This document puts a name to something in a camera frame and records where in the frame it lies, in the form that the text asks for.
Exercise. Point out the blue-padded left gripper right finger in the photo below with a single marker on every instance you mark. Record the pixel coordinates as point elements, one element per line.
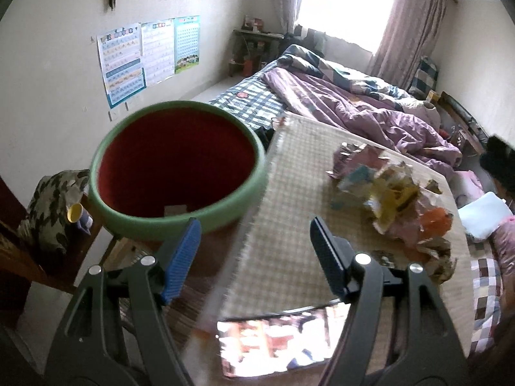
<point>335,255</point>

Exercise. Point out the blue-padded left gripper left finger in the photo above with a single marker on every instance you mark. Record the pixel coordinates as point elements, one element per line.
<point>175,258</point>

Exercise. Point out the dark brown package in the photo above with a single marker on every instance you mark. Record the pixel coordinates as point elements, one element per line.
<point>439,264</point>

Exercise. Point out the beige woven checked mat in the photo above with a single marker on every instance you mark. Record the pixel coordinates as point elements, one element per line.
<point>354,270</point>

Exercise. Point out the red bin with green rim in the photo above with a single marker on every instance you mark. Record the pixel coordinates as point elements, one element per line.
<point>174,161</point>

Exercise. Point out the yellow crumpled wrapper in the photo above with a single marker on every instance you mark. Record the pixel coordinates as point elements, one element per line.
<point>391,191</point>

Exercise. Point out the purple crumpled wrapper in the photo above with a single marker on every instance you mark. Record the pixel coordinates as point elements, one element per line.
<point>348,157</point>

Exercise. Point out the orange crumpled wrapper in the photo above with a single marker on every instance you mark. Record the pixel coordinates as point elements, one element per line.
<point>435,223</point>

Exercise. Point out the smartphone with lit screen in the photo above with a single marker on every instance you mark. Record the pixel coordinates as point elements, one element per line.
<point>277,343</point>

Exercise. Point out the yellow cup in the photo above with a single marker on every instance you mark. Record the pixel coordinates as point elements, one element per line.
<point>75,213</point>

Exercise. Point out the purple quilt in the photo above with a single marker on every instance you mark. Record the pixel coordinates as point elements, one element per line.
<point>401,132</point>

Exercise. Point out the camouflage cushion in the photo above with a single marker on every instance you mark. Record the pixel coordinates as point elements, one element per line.
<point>46,218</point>

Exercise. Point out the white pillow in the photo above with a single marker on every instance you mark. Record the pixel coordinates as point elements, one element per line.
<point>482,217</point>

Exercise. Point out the red checked blanket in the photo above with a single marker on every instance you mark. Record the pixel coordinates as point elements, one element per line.
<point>487,290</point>

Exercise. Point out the blue plaid bed sheet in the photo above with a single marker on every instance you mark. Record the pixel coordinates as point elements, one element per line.
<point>252,102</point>

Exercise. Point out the wooden chair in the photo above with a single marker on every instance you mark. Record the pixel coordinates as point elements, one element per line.
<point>22,258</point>

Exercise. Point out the dark wooden headboard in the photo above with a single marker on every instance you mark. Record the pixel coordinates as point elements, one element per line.
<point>466,126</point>

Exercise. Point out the plaid pillow by curtain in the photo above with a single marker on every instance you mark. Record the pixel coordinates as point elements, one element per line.
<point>424,79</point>

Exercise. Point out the patterned blue-white quilt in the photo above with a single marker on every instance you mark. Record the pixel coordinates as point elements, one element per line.
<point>298,58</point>

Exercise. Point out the blue chart poster left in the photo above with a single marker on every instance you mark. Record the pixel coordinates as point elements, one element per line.
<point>121,62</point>

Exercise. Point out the dark wooden side table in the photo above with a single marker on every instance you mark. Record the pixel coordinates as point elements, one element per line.
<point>252,51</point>

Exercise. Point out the white chart poster middle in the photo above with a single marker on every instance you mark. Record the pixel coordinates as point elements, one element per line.
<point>157,45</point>

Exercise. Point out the blue cartoon poster right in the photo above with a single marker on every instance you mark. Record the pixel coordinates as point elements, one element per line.
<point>186,42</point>

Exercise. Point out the pink window curtain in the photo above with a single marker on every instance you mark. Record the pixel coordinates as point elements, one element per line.
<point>411,33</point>

